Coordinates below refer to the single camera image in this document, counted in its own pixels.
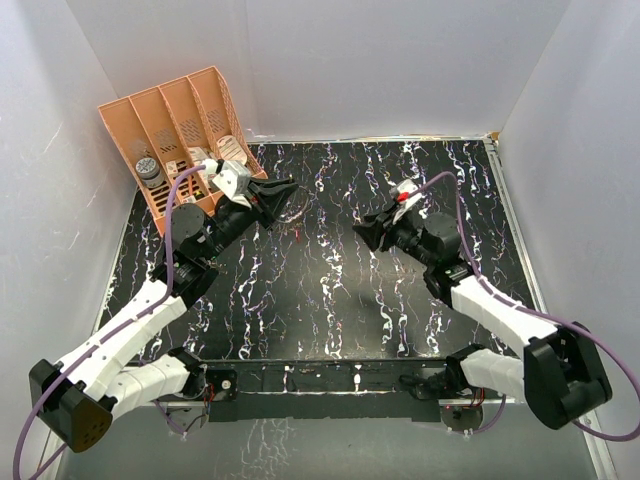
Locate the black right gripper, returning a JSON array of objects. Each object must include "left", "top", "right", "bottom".
[{"left": 353, "top": 206, "right": 436, "bottom": 269}]

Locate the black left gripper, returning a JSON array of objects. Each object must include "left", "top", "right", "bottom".
[{"left": 201, "top": 178, "right": 298, "bottom": 262}]

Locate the large silver keyring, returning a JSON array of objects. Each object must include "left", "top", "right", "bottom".
[{"left": 277, "top": 186, "right": 313, "bottom": 225}]

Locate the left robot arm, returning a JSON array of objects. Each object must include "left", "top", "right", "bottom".
[{"left": 29, "top": 179, "right": 298, "bottom": 453}]

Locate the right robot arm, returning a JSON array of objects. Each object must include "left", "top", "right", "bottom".
[{"left": 353, "top": 208, "right": 613, "bottom": 430}]

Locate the round wooden label disc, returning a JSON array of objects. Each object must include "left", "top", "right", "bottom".
[{"left": 217, "top": 135, "right": 248, "bottom": 166}]

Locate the small white box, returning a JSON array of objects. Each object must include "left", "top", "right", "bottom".
[{"left": 188, "top": 147, "right": 217, "bottom": 165}]

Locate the orange file organizer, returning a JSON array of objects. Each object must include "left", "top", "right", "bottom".
[{"left": 98, "top": 66, "right": 267, "bottom": 234}]

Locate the grey round tin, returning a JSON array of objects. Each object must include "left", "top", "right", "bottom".
[{"left": 135, "top": 157, "right": 163, "bottom": 189}]

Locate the black base bar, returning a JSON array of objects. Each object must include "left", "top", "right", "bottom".
[{"left": 206, "top": 358, "right": 454, "bottom": 422}]

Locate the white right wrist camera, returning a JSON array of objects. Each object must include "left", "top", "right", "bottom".
[{"left": 390, "top": 179, "right": 423, "bottom": 224}]

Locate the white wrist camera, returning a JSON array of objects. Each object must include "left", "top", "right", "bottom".
[
  {"left": 390, "top": 179, "right": 423, "bottom": 224},
  {"left": 202, "top": 158, "right": 251, "bottom": 208}
]

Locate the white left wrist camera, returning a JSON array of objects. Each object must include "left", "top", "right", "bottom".
[{"left": 202, "top": 158, "right": 251, "bottom": 208}]

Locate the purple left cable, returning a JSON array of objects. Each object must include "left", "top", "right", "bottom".
[{"left": 12, "top": 162, "right": 221, "bottom": 480}]

